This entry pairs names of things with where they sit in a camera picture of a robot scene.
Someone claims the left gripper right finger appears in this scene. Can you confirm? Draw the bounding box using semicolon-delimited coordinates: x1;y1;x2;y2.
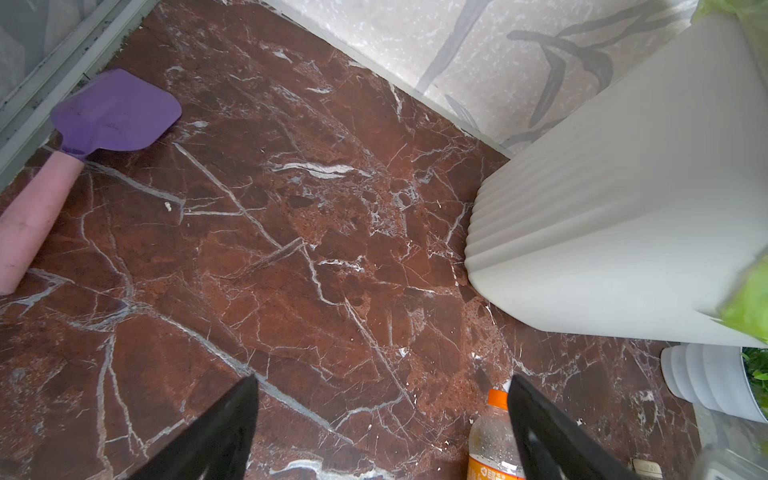
507;374;638;480

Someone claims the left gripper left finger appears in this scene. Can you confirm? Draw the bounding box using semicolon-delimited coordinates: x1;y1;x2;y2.
131;376;259;479

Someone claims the white waste bin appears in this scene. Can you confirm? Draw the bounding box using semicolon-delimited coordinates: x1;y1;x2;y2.
465;13;767;346

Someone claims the orange cap clear bottle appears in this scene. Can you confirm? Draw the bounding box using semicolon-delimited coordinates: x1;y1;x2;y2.
466;389;525;480

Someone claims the potted plant in white pot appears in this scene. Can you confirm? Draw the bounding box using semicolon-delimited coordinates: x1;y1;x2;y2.
661;344;767;424

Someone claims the purple pink silicone spatula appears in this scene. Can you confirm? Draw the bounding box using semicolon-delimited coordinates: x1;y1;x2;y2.
1;69;182;296

